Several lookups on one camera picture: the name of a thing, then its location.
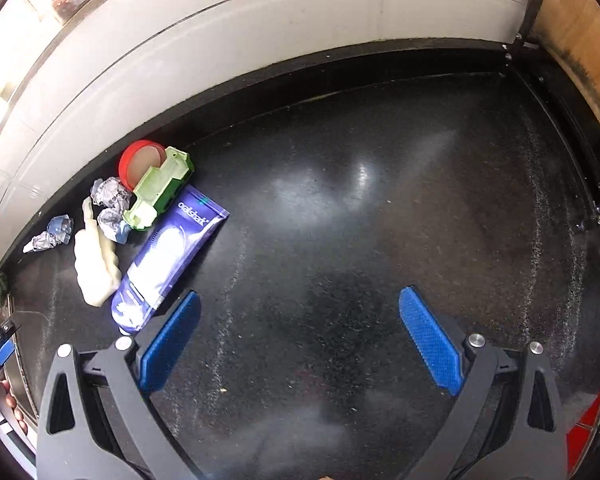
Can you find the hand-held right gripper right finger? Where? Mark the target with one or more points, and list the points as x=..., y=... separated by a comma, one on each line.
x=430, y=335

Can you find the crumpled clear blue wrapper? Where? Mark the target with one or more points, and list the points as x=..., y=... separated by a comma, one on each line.
x=47, y=237

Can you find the person's left hand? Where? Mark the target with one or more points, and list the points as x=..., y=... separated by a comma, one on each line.
x=0, y=402

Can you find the crumpled foil wrapper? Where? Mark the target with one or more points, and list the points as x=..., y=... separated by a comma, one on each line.
x=110, y=192
x=111, y=222

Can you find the green plastic toy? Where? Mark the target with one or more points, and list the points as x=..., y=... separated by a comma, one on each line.
x=155, y=190

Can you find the cream rubber glove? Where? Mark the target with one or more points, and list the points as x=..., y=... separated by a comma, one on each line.
x=95, y=270

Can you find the red container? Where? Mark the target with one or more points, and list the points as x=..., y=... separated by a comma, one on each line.
x=587, y=430

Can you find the black metal frame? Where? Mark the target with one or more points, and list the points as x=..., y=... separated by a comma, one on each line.
x=532, y=10

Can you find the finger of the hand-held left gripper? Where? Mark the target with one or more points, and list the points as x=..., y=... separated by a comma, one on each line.
x=4, y=352

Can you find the purple toothpaste tube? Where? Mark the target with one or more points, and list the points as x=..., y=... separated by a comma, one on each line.
x=170, y=245

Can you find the wooden board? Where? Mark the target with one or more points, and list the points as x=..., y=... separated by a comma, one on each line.
x=580, y=35

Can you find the round metal rim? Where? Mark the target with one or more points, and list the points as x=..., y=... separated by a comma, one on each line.
x=25, y=390

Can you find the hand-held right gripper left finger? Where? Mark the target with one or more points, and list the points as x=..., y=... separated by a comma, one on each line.
x=172, y=335

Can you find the red round lid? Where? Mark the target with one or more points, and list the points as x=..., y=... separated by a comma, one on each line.
x=126, y=160

